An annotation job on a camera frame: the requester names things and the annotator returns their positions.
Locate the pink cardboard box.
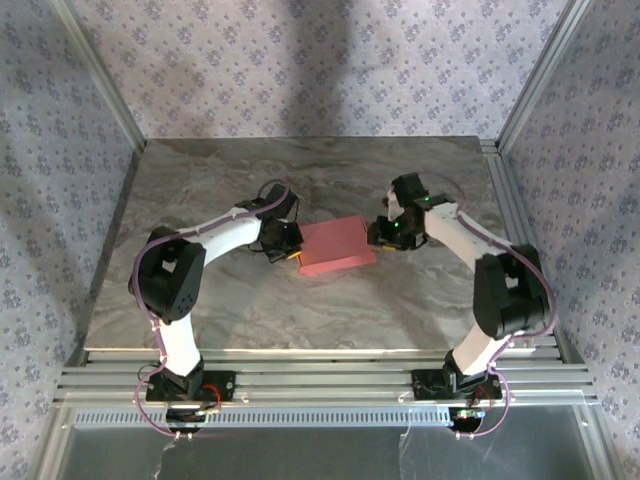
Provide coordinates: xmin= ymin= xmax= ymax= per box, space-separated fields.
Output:
xmin=298 ymin=214 xmax=377 ymax=279

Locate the black controller board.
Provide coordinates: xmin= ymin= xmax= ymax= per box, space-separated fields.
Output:
xmin=166 ymin=407 xmax=209 ymax=435
xmin=448 ymin=407 xmax=487 ymax=432

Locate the grey metal panel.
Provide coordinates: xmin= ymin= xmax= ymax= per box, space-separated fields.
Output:
xmin=62 ymin=423 xmax=604 ymax=480

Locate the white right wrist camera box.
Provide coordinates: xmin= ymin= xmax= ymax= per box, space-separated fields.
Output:
xmin=384 ymin=182 xmax=407 ymax=221

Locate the aluminium side rail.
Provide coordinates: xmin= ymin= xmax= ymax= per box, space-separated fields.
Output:
xmin=478 ymin=138 xmax=589 ymax=369

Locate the aluminium rail bed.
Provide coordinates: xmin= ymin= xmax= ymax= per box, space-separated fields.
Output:
xmin=55 ymin=347 xmax=600 ymax=407

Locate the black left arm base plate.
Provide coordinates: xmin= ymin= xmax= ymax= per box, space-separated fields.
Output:
xmin=144 ymin=370 xmax=237 ymax=402

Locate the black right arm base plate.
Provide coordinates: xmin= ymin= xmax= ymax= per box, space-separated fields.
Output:
xmin=412 ymin=368 xmax=504 ymax=401

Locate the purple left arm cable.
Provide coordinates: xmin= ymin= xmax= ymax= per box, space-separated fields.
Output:
xmin=129 ymin=179 xmax=301 ymax=442

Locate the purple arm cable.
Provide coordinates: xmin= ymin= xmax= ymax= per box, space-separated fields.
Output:
xmin=419 ymin=171 xmax=559 ymax=442
xmin=129 ymin=179 xmax=301 ymax=442

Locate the slotted grey cable duct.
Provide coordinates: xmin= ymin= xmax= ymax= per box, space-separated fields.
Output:
xmin=71 ymin=405 xmax=454 ymax=427

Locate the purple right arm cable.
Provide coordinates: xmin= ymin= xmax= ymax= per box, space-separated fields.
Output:
xmin=419 ymin=171 xmax=559 ymax=442

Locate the aluminium frame post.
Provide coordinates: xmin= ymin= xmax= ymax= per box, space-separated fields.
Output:
xmin=48 ymin=0 xmax=150 ymax=157
xmin=496 ymin=0 xmax=600 ymax=157

